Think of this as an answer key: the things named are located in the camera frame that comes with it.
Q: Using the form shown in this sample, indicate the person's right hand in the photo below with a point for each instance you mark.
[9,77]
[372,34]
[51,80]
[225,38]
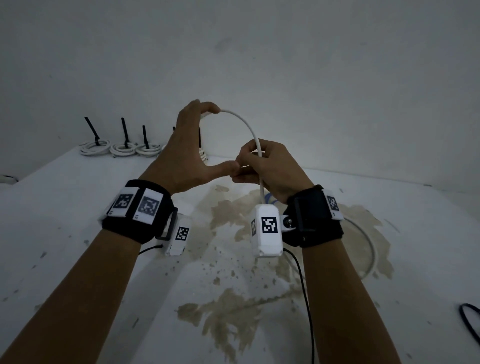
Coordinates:
[281,172]

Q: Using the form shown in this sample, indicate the person's left hand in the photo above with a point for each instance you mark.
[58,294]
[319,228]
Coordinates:
[183,165]

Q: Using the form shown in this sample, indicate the black cable ties bunch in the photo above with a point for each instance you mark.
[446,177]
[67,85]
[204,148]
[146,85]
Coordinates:
[465,322]

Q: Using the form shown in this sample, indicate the person's left forearm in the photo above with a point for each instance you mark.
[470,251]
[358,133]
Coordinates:
[75,300]

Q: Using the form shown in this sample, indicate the person's right forearm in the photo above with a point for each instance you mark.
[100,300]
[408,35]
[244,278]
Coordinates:
[345,307]

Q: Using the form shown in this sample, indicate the white checkered marker tag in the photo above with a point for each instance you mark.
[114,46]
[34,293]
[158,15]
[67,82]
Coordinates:
[333,204]
[150,206]

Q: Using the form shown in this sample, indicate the white power adapter box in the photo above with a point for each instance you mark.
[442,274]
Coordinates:
[7,179]

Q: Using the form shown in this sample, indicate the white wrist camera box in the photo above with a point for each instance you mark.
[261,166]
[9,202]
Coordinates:
[268,247]
[178,243]

